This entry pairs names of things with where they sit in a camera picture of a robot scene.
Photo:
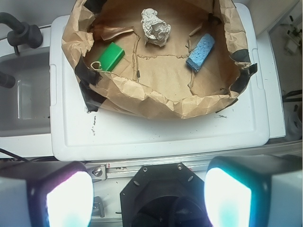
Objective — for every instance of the green rectangular block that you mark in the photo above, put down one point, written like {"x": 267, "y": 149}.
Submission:
{"x": 111, "y": 56}

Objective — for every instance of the black octagonal mount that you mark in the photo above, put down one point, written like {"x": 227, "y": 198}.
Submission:
{"x": 168, "y": 195}

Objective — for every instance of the white plastic cooler lid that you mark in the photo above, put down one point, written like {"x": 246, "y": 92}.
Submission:
{"x": 78, "y": 134}

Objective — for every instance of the crumpled white paper ball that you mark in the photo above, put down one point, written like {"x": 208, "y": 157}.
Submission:
{"x": 156, "y": 31}

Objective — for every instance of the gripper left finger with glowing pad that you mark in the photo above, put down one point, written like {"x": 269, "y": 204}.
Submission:
{"x": 45, "y": 194}

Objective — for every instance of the black faucet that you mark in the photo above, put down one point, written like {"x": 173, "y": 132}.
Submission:
{"x": 21, "y": 32}

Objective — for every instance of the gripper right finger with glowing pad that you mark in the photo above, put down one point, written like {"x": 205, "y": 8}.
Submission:
{"x": 255, "y": 191}

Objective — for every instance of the blue sponge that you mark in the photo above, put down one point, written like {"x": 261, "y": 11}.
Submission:
{"x": 198, "y": 56}

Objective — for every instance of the brown paper bag tray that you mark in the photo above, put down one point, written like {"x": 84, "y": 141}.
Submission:
{"x": 151, "y": 81}

